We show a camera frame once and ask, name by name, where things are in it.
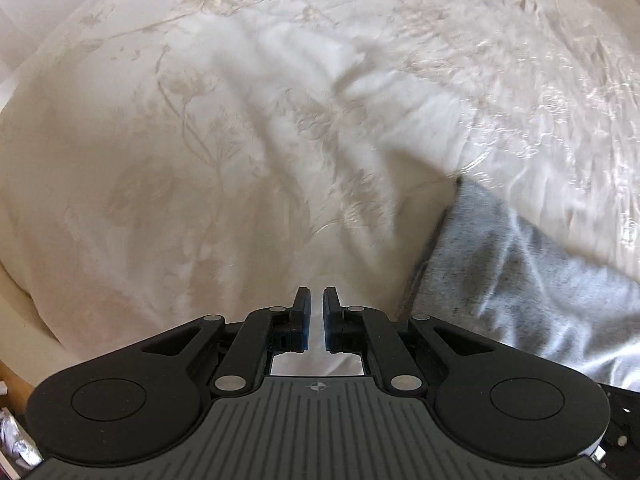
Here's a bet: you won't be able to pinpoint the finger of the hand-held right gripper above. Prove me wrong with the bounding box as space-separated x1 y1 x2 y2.
596 382 640 467

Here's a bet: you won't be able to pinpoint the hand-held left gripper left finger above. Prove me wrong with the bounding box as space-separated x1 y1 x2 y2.
142 286 312 395

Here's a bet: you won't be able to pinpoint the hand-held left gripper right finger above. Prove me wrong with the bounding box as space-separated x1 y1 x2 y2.
324 286 493 395

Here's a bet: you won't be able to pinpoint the grey pants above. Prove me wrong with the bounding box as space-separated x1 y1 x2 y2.
397 177 640 393

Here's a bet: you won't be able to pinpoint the white floral bedspread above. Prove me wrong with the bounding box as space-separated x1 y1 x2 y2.
0 0 640 376

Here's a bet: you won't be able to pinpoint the crinkled silver foil packet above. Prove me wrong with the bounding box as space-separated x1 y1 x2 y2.
0 407 43 468

